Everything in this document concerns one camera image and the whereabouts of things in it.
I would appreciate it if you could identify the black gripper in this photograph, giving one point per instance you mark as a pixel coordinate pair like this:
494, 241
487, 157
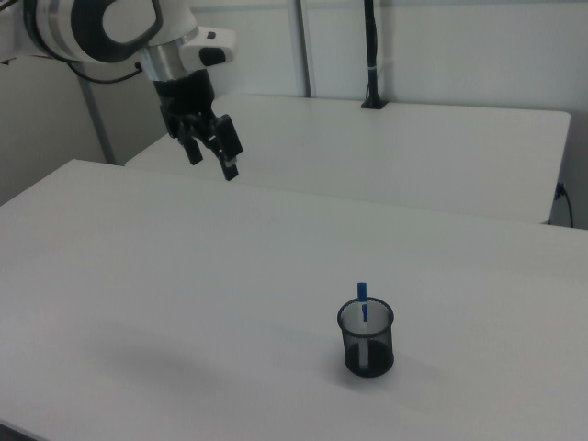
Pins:
186, 103

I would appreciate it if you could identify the blue and white marker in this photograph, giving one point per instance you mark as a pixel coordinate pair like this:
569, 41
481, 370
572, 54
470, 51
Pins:
362, 294

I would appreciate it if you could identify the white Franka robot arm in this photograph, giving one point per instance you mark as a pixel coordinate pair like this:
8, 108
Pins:
82, 27

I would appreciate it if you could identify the white side table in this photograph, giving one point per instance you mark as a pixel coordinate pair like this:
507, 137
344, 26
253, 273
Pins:
390, 151

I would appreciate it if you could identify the black mesh pen cup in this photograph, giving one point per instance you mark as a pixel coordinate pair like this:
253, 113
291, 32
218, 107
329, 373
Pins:
381, 358

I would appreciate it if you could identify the grey slanted partition post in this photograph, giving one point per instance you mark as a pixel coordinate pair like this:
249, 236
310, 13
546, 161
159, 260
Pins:
96, 124

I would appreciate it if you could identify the grey upright partition post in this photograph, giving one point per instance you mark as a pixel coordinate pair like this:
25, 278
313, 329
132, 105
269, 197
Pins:
305, 46

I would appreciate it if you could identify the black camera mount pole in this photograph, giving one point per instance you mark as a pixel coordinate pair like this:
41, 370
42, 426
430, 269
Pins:
372, 50

